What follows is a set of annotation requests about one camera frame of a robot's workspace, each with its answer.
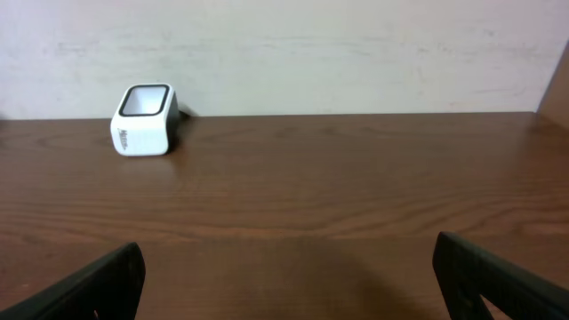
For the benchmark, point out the white barcode scanner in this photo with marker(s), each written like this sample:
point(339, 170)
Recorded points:
point(146, 121)

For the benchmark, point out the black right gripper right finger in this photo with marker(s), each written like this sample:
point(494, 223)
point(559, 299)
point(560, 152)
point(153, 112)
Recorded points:
point(469, 275)

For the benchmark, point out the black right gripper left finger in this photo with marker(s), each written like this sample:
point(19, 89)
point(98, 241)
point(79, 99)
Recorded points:
point(108, 288)

